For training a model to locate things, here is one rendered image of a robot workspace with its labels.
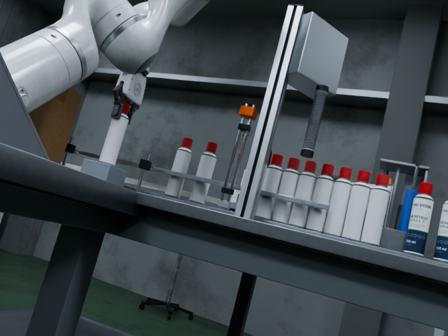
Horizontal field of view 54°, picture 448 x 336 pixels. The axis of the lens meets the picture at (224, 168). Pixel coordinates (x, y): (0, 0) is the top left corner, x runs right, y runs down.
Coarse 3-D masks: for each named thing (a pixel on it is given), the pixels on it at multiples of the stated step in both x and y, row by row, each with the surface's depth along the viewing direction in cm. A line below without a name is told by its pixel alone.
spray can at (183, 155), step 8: (184, 144) 146; (184, 152) 144; (176, 160) 144; (184, 160) 144; (176, 168) 143; (184, 168) 144; (168, 184) 143; (176, 184) 142; (168, 192) 142; (176, 192) 142
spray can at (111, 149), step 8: (128, 104) 139; (128, 112) 140; (112, 120) 138; (120, 120) 137; (128, 120) 139; (112, 128) 136; (120, 128) 137; (112, 136) 136; (120, 136) 137; (104, 144) 137; (112, 144) 136; (120, 144) 138; (104, 152) 135; (112, 152) 135; (104, 160) 135; (112, 160) 136
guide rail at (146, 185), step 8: (72, 168) 162; (80, 168) 161; (136, 184) 153; (144, 184) 152; (152, 184) 151; (184, 192) 147; (208, 200) 144; (216, 200) 143; (224, 200) 142; (232, 208) 141
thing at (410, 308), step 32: (128, 224) 78; (160, 224) 77; (192, 224) 75; (64, 256) 80; (96, 256) 83; (192, 256) 73; (224, 256) 72; (256, 256) 70; (288, 256) 69; (320, 256) 67; (64, 288) 78; (320, 288) 66; (352, 288) 65; (384, 288) 64; (416, 288) 63; (0, 320) 189; (32, 320) 78; (64, 320) 78; (416, 320) 62
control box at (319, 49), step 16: (304, 16) 127; (304, 32) 125; (320, 32) 127; (336, 32) 131; (304, 48) 123; (320, 48) 127; (336, 48) 131; (304, 64) 123; (320, 64) 127; (336, 64) 131; (304, 80) 126; (320, 80) 127; (336, 80) 131
